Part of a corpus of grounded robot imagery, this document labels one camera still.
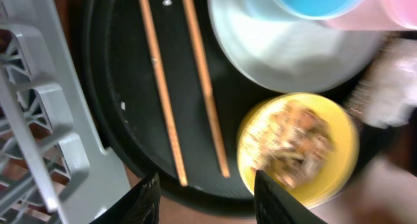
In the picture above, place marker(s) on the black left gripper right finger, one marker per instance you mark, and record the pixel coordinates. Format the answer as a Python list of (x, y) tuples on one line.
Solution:
[(274, 205)]

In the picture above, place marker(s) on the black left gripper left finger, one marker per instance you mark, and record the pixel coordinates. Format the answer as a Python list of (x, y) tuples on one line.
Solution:
[(140, 205)]

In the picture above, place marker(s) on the food scraps pile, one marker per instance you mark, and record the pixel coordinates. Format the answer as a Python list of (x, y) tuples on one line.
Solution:
[(292, 144)]

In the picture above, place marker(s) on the yellow bowl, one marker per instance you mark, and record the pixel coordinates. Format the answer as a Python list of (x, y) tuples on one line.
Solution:
[(340, 163)]

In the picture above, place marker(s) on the white tissue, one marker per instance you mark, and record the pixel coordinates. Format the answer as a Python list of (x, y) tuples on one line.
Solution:
[(386, 95)]

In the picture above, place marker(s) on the wooden chopstick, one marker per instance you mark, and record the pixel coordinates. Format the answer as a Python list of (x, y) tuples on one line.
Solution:
[(206, 85), (159, 74)]

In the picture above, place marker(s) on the pink plastic cup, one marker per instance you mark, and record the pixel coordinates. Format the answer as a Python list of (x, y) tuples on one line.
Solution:
[(378, 15)]

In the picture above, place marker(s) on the grey plastic dishwasher rack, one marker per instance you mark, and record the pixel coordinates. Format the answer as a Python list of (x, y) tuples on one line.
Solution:
[(54, 168)]

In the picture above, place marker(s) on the round black tray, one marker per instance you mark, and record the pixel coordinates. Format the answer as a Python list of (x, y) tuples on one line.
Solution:
[(121, 90)]

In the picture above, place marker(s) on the grey-white round plate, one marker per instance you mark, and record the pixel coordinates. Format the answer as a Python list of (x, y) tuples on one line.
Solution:
[(284, 53)]

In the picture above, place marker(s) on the blue plastic cup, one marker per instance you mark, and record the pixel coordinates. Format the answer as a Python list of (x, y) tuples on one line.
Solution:
[(318, 9)]

